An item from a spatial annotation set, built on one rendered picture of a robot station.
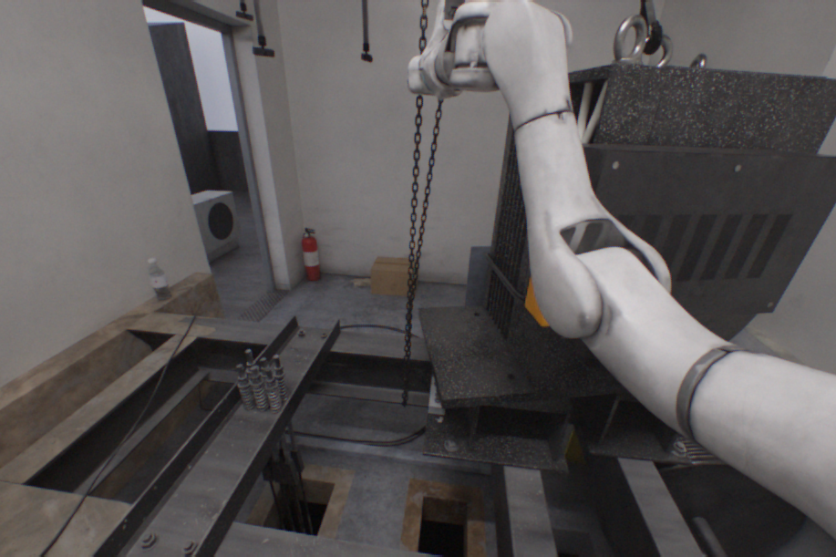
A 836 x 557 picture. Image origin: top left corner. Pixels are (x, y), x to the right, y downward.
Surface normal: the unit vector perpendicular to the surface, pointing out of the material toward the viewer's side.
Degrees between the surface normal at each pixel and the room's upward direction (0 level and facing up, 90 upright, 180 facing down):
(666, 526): 0
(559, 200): 67
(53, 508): 0
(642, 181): 90
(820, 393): 31
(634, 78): 90
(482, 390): 0
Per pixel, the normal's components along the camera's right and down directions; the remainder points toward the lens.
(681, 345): -0.53, -0.72
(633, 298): -0.16, -0.68
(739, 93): 0.14, 0.44
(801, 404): -0.70, -0.67
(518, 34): -0.73, 0.33
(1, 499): 0.03, -0.90
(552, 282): -0.98, 0.07
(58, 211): 0.99, 0.08
